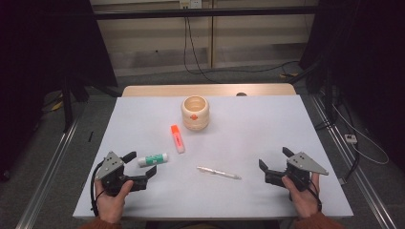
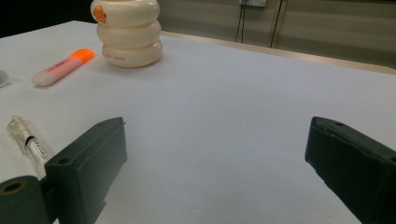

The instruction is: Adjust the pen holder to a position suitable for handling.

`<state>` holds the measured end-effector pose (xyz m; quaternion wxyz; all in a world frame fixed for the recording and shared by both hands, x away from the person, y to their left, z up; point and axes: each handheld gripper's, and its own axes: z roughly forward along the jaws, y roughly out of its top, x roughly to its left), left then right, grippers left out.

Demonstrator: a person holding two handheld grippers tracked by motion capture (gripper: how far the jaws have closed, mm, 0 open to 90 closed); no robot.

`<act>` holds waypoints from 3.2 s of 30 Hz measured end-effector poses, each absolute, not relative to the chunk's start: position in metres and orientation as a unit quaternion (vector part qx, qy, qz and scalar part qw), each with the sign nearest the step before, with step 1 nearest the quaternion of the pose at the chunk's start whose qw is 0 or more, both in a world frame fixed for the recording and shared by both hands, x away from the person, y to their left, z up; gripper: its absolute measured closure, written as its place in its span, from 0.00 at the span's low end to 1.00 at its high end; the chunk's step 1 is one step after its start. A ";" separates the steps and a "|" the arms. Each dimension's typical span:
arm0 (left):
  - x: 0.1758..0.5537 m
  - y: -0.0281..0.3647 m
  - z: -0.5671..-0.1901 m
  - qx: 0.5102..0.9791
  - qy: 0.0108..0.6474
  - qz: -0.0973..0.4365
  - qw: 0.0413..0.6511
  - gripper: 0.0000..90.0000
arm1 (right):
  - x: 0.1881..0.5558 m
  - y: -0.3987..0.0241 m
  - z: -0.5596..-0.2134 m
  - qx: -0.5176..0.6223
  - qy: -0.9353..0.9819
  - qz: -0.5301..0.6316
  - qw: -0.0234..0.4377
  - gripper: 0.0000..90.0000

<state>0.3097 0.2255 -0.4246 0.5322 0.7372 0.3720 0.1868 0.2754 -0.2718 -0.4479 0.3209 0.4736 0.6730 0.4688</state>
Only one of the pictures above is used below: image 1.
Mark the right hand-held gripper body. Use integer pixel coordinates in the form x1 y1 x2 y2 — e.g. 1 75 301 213
265 151 330 193

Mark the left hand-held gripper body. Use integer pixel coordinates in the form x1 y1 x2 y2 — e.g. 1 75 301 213
95 151 149 198

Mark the green and white glue stick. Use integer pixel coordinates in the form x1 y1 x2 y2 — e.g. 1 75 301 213
137 153 169 168

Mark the clear plastic pen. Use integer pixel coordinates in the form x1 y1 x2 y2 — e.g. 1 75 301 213
196 165 243 180

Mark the cream ribbed pen holder cup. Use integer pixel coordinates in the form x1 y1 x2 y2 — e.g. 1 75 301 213
181 94 210 132

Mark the person's right hand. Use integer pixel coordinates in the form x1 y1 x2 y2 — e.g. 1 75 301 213
281 173 323 219

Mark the person's left hand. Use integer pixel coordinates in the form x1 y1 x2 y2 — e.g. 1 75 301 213
95 179 135 224

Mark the orange highlighter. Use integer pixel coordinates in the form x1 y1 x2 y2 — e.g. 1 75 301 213
170 124 186 155

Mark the black stand leg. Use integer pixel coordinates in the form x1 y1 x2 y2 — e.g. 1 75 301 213
61 79 90 133

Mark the wooden table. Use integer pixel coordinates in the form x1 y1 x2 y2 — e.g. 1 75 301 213
121 83 297 98

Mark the dark curtain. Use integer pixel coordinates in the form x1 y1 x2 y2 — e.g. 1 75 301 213
299 0 405 163
0 0 118 179

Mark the black horizontal metal bar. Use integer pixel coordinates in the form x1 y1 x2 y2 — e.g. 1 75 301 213
92 5 319 21

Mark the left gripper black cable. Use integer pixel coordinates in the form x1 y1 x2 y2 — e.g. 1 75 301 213
90 160 106 218

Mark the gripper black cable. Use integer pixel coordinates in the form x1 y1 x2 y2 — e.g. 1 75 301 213
90 160 106 218
304 179 323 214

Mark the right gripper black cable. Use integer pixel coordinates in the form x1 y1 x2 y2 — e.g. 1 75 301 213
304 179 323 214

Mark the metal floor rail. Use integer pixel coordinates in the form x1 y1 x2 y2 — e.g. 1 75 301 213
309 94 397 229
15 117 80 229

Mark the white cable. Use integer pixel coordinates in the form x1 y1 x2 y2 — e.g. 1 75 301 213
332 104 390 166

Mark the black power cable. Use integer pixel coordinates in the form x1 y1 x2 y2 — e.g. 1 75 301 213
182 15 300 75
185 15 221 84

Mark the white wall power outlet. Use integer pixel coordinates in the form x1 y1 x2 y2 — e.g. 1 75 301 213
179 0 203 10

